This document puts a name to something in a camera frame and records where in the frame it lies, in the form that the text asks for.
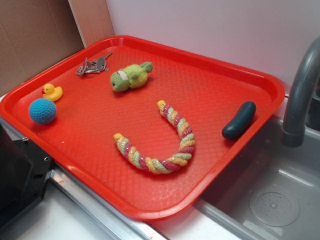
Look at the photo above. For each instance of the blue crocheted ball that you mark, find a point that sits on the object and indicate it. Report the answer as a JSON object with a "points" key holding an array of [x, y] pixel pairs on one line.
{"points": [[42, 111]]}

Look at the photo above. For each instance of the dark green toy cucumber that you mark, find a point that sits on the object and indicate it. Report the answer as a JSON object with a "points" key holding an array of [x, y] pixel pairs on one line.
{"points": [[240, 122]]}

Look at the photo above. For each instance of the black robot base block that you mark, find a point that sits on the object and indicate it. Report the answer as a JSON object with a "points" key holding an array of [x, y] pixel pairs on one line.
{"points": [[24, 173]]}

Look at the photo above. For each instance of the green plush turtle toy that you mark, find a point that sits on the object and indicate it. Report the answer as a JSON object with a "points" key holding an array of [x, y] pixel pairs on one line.
{"points": [[131, 77]]}

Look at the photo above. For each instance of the red plastic tray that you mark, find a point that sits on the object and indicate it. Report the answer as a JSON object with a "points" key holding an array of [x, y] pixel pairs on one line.
{"points": [[205, 91]]}

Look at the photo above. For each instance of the grey plastic toy sink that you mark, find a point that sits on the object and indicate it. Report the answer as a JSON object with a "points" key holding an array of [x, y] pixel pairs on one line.
{"points": [[269, 191]]}

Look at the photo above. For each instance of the grey toy faucet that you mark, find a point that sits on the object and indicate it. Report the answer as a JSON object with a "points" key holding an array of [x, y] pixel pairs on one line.
{"points": [[303, 105]]}

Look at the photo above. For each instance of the multicolored twisted rope toy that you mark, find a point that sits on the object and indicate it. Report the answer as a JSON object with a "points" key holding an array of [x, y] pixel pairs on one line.
{"points": [[161, 166]]}

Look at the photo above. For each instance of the bunch of silver keys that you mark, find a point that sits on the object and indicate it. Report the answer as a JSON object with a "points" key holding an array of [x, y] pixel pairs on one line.
{"points": [[95, 66]]}

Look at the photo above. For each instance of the yellow rubber duck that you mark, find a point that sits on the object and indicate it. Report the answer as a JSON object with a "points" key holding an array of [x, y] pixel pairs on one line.
{"points": [[52, 93]]}

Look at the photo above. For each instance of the brown cardboard panel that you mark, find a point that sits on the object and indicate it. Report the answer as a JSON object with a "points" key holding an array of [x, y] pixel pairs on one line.
{"points": [[37, 34]]}

